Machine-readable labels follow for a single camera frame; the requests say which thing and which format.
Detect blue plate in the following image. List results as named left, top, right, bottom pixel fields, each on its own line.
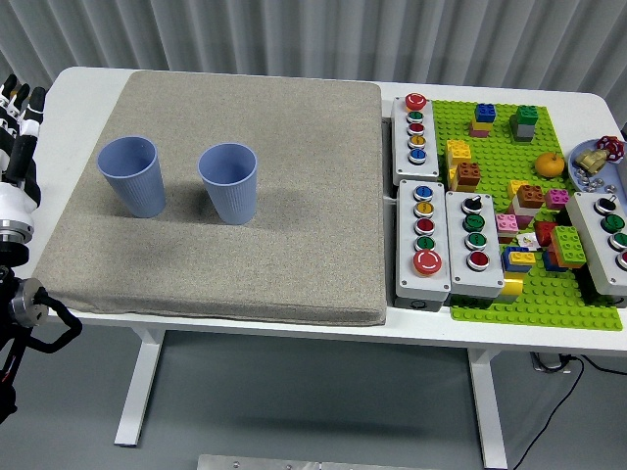
left=567, top=139, right=627, bottom=195

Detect orange fruit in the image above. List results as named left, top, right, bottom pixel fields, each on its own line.
left=534, top=151, right=567, bottom=178

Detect grey-brown fabric mat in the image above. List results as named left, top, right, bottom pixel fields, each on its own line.
left=36, top=70, right=388, bottom=328

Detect green studded baseplate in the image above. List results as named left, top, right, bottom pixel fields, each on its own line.
left=430, top=99, right=623, bottom=332

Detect brown building block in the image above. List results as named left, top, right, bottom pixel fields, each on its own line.
left=455, top=161, right=482, bottom=191
left=516, top=184, right=546, bottom=210

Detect grey four-button control box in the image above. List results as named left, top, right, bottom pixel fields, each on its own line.
left=565, top=191, right=627, bottom=298
left=444, top=190, right=506, bottom=300

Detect brass valve red handwheel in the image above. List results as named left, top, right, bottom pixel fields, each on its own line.
left=573, top=135, right=626, bottom=175

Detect white pleated curtain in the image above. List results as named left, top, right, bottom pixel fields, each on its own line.
left=0, top=0, right=627, bottom=99

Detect black power cable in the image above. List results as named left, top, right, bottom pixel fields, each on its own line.
left=508, top=354, right=627, bottom=469

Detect blue ribbed plastic cup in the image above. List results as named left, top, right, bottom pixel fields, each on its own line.
left=197, top=142, right=260, bottom=226
left=96, top=135, right=168, bottom=219

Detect grey five-button control box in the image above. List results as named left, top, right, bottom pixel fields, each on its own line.
left=395, top=178, right=453, bottom=312
left=390, top=92, right=441, bottom=187

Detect red building block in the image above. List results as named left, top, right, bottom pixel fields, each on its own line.
left=533, top=220, right=558, bottom=249

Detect grey building block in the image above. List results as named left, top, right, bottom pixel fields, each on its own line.
left=508, top=115, right=535, bottom=144

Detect large green building block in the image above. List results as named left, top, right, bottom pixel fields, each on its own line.
left=550, top=225, right=587, bottom=268

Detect white table leg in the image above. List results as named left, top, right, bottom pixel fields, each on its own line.
left=465, top=348, right=509, bottom=469
left=113, top=328, right=168, bottom=447

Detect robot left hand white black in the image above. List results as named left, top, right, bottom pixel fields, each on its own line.
left=0, top=73, right=49, bottom=227

